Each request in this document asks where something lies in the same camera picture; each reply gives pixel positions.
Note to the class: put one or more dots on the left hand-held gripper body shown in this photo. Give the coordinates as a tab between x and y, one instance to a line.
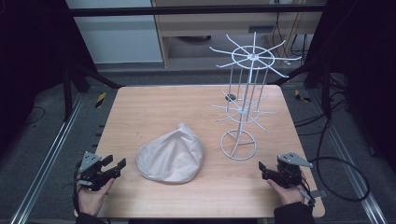
92	177

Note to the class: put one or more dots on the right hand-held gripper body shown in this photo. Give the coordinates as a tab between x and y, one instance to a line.
288	174

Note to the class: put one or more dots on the person's right hand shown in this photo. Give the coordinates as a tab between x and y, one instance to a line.
291	195

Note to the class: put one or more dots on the person's left hand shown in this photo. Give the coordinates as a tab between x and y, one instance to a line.
90	200

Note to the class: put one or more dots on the right gripper grey plug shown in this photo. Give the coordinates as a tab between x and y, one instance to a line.
311	196

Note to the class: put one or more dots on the beige cloth hat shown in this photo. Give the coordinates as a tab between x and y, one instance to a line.
171	155

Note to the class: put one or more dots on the black and yellow tape marker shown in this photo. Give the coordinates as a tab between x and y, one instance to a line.
100	100
300	96

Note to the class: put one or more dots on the small black round disc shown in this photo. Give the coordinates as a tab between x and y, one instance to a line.
230	97

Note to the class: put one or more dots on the black metal stand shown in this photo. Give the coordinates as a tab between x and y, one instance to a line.
320	81
73	84

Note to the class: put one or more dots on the white cabinet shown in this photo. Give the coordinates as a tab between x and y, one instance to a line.
118	40

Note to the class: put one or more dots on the black curtain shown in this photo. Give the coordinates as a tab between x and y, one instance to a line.
361	62
28	62

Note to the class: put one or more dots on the wooden shelf unit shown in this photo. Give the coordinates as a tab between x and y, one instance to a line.
218	26

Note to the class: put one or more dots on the aluminium floor rail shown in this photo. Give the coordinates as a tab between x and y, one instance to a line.
351	161
46	158

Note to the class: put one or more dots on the black horizontal frame bar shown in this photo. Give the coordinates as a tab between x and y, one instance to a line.
186	11

